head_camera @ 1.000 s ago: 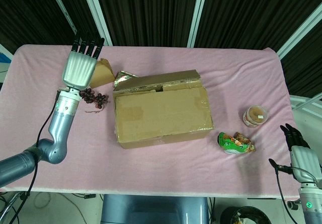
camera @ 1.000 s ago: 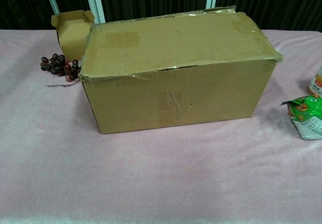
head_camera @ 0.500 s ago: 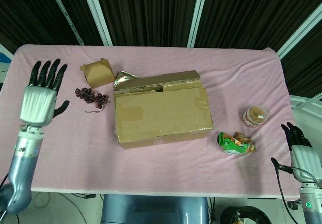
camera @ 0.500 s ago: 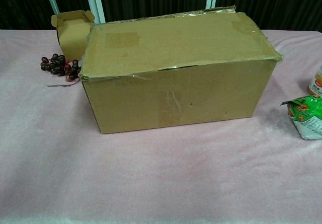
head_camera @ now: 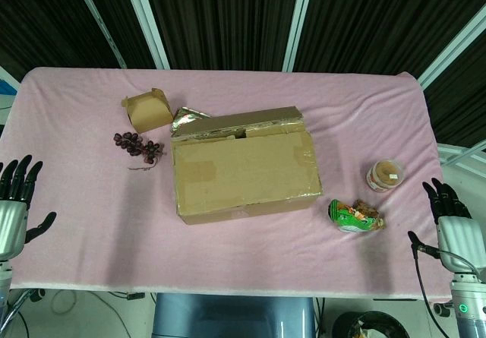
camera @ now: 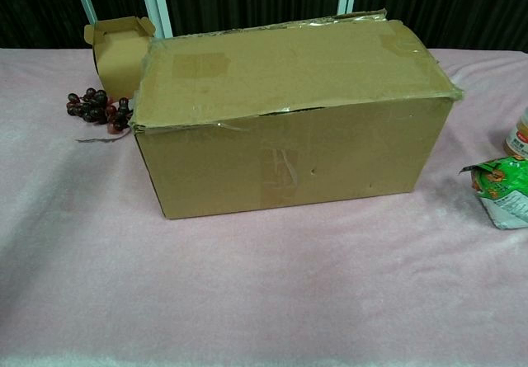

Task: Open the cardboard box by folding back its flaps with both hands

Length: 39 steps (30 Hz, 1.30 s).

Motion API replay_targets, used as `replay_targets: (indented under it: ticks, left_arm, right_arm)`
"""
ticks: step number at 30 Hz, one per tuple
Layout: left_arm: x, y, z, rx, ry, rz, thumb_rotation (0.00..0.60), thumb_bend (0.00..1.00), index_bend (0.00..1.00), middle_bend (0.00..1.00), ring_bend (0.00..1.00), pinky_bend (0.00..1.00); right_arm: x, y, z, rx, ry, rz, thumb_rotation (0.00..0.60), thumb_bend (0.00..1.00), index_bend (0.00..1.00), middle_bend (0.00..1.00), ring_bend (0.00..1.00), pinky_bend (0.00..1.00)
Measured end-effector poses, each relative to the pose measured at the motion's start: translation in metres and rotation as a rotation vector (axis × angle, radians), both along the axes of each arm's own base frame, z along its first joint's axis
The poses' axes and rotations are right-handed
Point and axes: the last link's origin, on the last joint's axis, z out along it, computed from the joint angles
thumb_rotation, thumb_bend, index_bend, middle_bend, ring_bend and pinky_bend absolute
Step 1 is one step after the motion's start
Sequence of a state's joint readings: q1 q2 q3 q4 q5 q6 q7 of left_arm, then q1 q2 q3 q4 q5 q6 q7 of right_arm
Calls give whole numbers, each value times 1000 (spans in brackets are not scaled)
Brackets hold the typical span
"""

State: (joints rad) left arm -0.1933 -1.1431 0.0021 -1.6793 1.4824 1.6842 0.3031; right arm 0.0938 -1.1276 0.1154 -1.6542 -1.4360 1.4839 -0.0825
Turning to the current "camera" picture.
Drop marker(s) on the small kraft paper box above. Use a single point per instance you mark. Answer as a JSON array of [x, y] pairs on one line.
[[115, 62]]

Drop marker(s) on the jar with orange label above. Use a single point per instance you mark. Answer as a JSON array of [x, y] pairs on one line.
[[517, 140]]

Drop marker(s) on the green snack bag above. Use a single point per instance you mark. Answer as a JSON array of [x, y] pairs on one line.
[[503, 194]]

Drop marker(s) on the pink fleece tablecloth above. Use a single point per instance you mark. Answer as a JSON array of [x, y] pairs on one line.
[[247, 293]]

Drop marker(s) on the large brown cardboard box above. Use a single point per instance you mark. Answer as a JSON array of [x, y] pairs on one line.
[[288, 169]]

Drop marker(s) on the dark red grape bunch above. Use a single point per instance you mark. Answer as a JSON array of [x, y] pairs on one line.
[[92, 105]]

